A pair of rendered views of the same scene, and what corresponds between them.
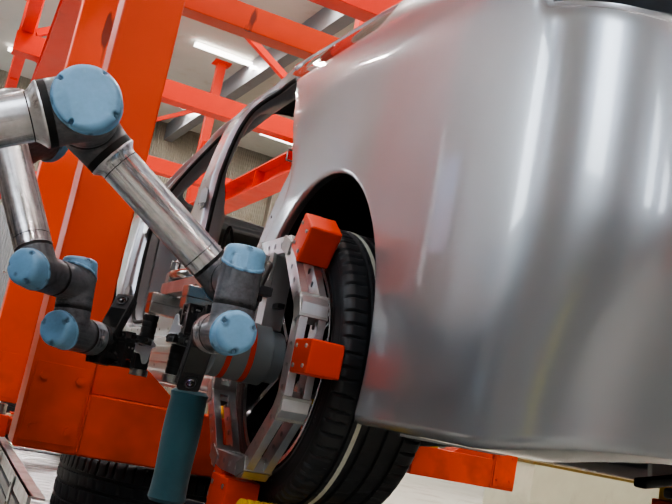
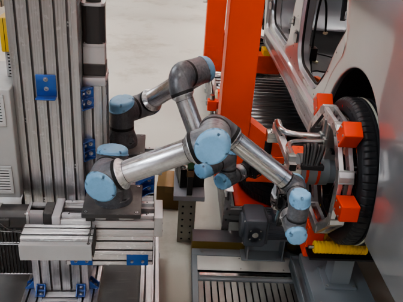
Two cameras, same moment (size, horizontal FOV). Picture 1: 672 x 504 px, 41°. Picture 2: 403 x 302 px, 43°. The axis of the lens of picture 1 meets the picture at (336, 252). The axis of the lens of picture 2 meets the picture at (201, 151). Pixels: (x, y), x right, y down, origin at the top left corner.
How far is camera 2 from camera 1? 117 cm
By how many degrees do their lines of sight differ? 41
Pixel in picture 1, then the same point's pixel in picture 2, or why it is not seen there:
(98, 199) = (237, 65)
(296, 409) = (337, 223)
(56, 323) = (220, 181)
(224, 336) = (291, 240)
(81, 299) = (230, 168)
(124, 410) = not seen: hidden behind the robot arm
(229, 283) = (292, 214)
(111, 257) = (247, 92)
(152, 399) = (276, 153)
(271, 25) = not seen: outside the picture
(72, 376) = not seen: hidden behind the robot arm
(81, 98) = (208, 151)
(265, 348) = (325, 174)
